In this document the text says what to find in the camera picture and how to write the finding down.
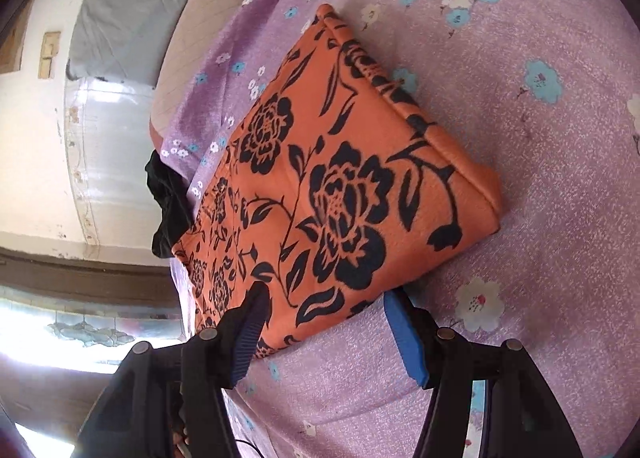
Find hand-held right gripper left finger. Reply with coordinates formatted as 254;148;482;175
75;281;273;458

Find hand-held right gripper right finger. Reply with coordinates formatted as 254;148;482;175
382;288;586;458

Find orange black floral shirt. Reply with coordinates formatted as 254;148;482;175
171;3;503;361

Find black garment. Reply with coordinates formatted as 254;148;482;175
144;148;196;259

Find wooden door with stained glass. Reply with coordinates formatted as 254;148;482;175
0;245;201;458

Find purple floral blanket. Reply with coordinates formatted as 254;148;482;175
150;0;640;458

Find brown pink mattress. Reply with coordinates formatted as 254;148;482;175
150;0;281;139

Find blue-grey pillow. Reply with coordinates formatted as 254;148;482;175
65;0;206;86

